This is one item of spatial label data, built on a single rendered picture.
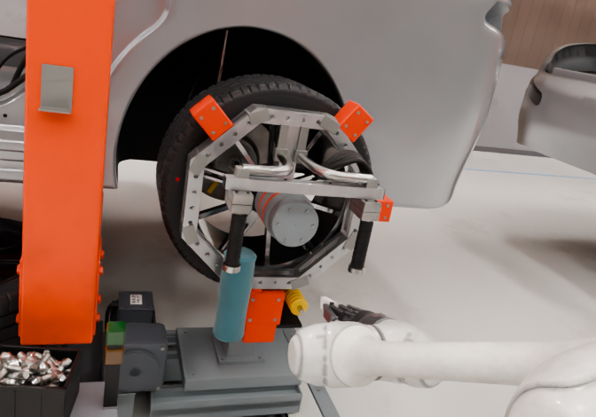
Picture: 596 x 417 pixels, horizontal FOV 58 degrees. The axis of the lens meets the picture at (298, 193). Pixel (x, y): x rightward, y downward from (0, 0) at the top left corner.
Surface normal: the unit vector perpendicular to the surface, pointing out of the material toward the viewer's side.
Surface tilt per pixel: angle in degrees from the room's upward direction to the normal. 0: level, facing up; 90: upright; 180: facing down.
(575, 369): 30
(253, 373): 0
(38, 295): 90
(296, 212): 90
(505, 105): 90
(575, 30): 90
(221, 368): 0
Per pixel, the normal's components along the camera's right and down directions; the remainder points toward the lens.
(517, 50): 0.36, 0.34
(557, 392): -0.45, -0.84
